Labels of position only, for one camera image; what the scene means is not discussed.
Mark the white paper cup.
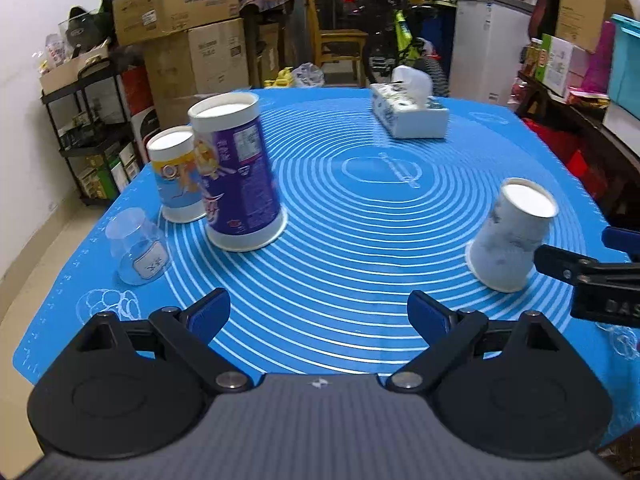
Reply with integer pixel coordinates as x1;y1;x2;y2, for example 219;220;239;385
465;178;559;294

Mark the clear plastic cup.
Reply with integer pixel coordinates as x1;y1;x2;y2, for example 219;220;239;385
105;207;170;286

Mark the tall purple paper cup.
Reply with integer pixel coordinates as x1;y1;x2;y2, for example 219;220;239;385
188;92;288;252

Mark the short yellow blue paper cup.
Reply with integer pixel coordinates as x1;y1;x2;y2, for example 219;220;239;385
146;126;205;223

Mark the dark wooden side table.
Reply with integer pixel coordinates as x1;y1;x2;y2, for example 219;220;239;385
516;73;639;231

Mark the teal storage box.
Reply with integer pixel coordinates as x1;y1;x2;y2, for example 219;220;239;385
608;14;640;118

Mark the white green carton box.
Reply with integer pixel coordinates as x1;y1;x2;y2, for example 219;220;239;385
535;34;590;100

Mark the blue silicone baking mat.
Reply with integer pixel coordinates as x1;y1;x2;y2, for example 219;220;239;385
13;89;639;439

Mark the white chest freezer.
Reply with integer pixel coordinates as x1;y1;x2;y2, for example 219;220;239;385
449;0;534;105

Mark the white tissue box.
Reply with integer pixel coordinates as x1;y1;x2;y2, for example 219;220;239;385
370;65;449;140

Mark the black metal shelf rack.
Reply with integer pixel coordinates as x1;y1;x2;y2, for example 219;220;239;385
40;56;142;206

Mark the bicycle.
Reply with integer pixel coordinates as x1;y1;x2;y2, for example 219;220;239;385
354;0;449;96

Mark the lower cardboard box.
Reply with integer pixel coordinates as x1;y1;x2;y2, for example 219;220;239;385
142;18;250;129

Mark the wooden chair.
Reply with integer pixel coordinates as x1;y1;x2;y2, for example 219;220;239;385
304;0;368;88

